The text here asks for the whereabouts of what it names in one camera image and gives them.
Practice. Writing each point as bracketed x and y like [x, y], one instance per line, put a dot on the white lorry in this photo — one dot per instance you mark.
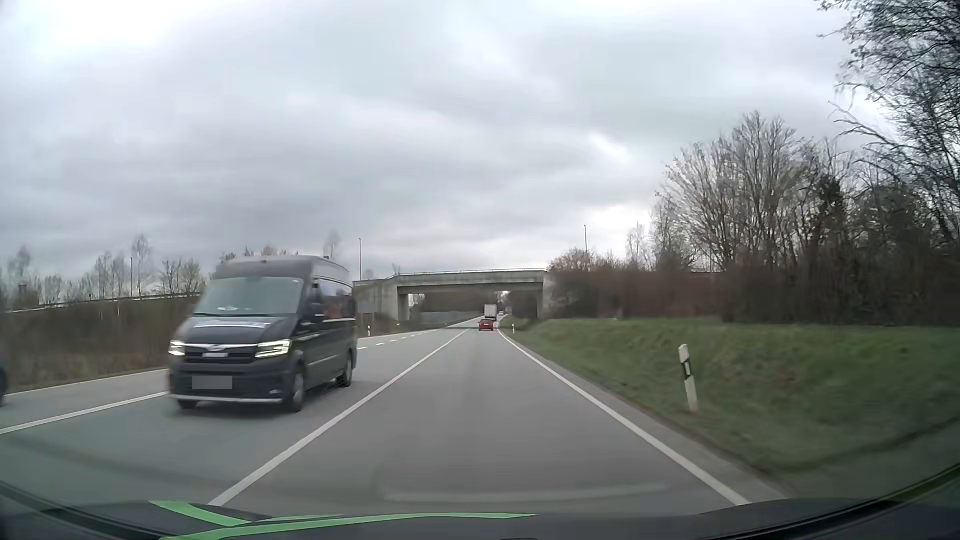
[490, 310]

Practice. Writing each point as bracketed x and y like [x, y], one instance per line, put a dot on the grass bank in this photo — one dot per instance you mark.
[750, 375]

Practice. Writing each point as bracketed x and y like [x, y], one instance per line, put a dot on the car's own bonnet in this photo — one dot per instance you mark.
[465, 525]

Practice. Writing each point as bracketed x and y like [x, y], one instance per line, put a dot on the guard rail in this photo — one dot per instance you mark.
[105, 300]

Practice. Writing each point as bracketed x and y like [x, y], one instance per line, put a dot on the road markings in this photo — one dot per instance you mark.
[315, 435]

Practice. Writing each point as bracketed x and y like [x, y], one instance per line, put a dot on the brown bushy bank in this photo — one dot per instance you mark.
[82, 337]

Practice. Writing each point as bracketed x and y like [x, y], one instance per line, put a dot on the dark vehicle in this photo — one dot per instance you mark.
[2, 379]

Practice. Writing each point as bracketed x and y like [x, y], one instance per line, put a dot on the concrete road bridge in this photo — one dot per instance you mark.
[450, 283]

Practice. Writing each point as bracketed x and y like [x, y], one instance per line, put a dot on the dark van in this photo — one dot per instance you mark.
[262, 337]

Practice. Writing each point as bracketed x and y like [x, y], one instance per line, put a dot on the white marker post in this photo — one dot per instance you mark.
[688, 375]

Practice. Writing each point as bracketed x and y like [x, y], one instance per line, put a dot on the row of bare trees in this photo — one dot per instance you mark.
[787, 240]
[112, 277]

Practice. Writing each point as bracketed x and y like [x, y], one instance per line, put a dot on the grey asphalt road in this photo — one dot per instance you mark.
[480, 420]

